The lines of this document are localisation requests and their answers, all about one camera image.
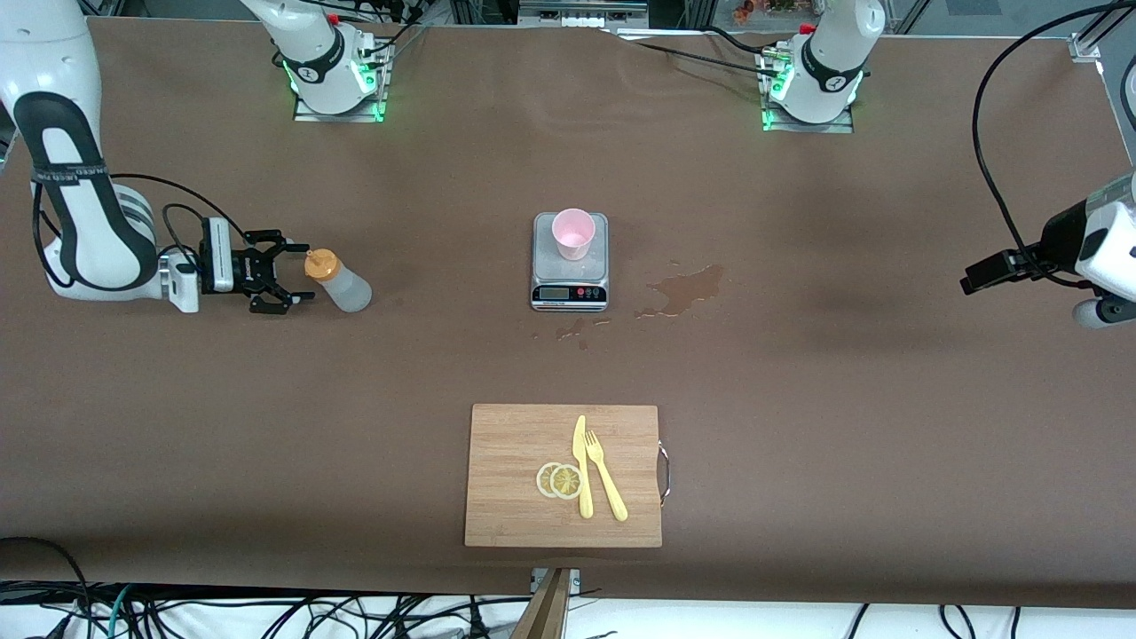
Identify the yellow plastic fork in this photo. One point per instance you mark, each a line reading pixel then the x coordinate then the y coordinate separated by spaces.
pixel 608 484

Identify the wooden post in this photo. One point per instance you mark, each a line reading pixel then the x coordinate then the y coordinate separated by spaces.
pixel 543 612

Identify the brown table cover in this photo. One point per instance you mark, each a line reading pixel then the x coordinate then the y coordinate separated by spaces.
pixel 266 426

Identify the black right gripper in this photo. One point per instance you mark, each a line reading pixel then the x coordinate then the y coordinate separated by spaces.
pixel 243 269

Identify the pink plastic cup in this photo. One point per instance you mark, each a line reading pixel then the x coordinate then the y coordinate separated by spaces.
pixel 572 232

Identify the aluminium frame corner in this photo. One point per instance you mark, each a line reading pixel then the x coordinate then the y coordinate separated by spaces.
pixel 1084 47

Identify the wooden cutting board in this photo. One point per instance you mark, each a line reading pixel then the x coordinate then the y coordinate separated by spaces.
pixel 515 461

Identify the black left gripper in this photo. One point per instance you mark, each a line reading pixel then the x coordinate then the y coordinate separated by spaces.
pixel 1056 236

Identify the yellow plastic knife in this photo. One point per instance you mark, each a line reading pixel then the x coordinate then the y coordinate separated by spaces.
pixel 581 453

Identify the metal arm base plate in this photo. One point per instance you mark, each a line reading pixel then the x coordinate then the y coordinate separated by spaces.
pixel 808 127
pixel 342 115

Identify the large brown liquid spill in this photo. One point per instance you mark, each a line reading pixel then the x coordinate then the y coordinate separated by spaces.
pixel 688 288

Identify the metal post bracket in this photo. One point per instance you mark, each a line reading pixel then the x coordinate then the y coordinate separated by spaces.
pixel 573 579

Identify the lemon slice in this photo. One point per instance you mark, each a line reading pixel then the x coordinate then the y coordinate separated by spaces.
pixel 566 482
pixel 542 480

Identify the white power strip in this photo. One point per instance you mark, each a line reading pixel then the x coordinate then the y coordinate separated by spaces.
pixel 593 22

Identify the translucent sauce bottle orange cap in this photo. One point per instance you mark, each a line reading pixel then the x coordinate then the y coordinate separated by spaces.
pixel 346 291

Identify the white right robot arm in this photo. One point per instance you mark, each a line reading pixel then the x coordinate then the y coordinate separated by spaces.
pixel 315 53

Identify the silver digital kitchen scale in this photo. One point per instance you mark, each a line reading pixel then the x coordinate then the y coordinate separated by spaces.
pixel 546 257

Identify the small brown liquid spill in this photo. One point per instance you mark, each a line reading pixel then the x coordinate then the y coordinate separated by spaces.
pixel 568 332

